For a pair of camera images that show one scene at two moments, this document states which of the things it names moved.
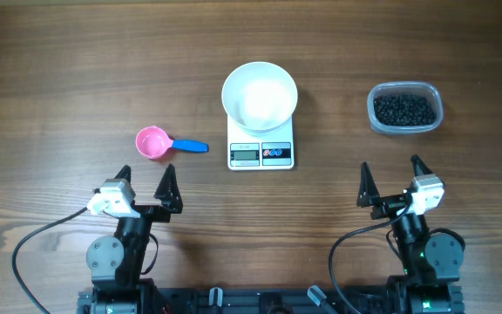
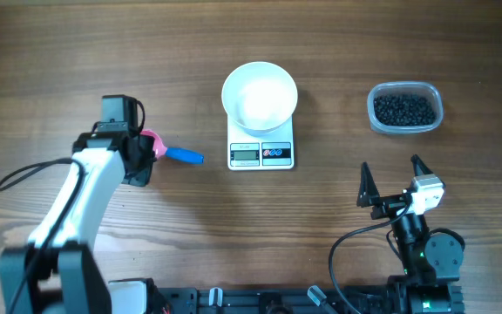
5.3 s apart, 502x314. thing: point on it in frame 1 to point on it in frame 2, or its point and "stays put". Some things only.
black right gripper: (369, 194) stays put
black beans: (403, 111) stays put
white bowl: (261, 97) stays put
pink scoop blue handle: (154, 142) to (160, 150)
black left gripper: (168, 201) to (139, 178)
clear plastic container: (403, 108) stays put
